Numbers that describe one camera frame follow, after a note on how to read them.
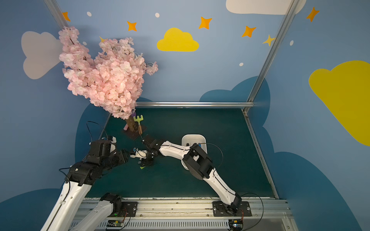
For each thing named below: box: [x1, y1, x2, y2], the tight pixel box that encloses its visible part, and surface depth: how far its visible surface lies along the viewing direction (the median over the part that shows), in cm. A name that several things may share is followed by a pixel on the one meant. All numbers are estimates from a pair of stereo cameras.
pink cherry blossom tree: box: [58, 26, 159, 132], surface depth 64 cm
